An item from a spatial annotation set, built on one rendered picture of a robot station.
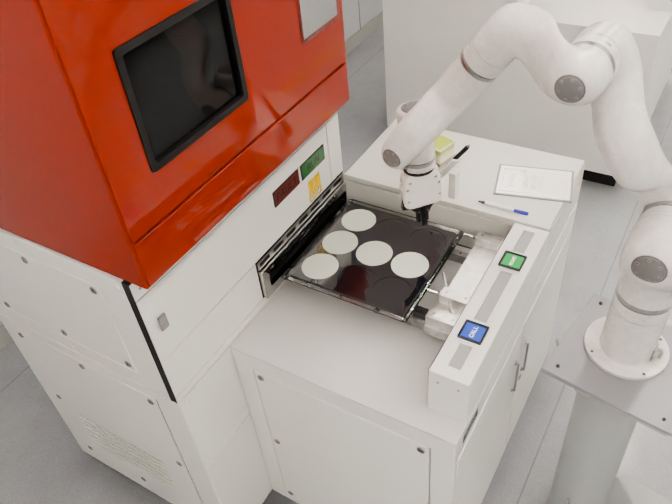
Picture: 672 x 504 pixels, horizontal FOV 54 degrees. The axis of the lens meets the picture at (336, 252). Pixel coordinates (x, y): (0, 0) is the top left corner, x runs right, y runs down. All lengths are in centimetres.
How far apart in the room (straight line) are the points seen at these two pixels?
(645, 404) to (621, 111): 67
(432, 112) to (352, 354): 63
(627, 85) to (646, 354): 64
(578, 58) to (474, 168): 83
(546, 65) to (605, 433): 100
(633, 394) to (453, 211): 66
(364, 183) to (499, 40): 78
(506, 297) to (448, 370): 26
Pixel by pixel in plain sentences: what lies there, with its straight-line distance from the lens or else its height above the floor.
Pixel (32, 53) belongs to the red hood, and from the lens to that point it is 113.
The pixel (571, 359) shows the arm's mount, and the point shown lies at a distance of 167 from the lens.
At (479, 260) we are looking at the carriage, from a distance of 181.
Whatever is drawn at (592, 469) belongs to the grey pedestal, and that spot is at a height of 41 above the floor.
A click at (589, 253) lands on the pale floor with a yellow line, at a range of 323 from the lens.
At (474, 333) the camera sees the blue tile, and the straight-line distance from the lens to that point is 152.
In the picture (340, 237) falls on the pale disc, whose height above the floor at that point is 90.
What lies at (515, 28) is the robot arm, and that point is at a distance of 131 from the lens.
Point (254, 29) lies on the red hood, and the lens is 142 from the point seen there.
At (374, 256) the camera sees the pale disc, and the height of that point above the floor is 90.
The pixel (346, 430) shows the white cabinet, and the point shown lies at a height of 67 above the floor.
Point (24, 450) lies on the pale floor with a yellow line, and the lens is 285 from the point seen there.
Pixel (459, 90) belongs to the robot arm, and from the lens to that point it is 141.
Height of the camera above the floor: 210
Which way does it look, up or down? 42 degrees down
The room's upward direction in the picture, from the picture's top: 7 degrees counter-clockwise
